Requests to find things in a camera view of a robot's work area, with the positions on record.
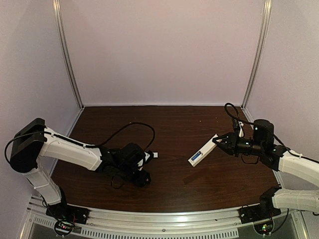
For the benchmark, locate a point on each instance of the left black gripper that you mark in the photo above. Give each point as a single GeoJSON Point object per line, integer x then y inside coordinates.
{"type": "Point", "coordinates": [139, 182]}

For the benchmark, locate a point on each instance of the left aluminium frame post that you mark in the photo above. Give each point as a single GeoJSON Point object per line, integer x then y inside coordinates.
{"type": "Point", "coordinates": [65, 52]}

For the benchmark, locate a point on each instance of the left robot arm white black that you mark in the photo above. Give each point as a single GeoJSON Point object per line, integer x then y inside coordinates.
{"type": "Point", "coordinates": [37, 140]}

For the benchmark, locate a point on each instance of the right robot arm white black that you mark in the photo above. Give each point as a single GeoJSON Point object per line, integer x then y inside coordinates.
{"type": "Point", "coordinates": [280, 159]}

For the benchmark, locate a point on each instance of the blue battery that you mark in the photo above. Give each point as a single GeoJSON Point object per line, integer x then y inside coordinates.
{"type": "Point", "coordinates": [198, 154]}

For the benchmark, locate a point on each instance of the right aluminium frame post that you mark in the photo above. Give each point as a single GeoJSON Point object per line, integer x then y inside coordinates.
{"type": "Point", "coordinates": [265, 22]}

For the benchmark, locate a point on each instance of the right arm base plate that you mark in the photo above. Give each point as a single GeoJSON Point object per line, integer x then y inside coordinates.
{"type": "Point", "coordinates": [255, 213]}

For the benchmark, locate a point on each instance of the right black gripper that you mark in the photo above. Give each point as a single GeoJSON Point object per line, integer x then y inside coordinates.
{"type": "Point", "coordinates": [230, 147]}

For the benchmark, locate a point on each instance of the aluminium frame post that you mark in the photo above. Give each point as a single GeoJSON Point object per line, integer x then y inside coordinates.
{"type": "Point", "coordinates": [65, 52]}
{"type": "Point", "coordinates": [265, 22]}

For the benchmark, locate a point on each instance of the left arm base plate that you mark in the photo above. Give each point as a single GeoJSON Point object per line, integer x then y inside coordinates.
{"type": "Point", "coordinates": [68, 213]}

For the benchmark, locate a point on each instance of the front aluminium rail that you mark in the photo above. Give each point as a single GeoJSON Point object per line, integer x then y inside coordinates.
{"type": "Point", "coordinates": [108, 224]}

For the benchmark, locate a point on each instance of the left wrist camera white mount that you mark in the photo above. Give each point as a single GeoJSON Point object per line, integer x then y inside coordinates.
{"type": "Point", "coordinates": [145, 159]}

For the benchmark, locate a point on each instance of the white remote control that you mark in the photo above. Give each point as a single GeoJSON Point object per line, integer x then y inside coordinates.
{"type": "Point", "coordinates": [205, 150]}

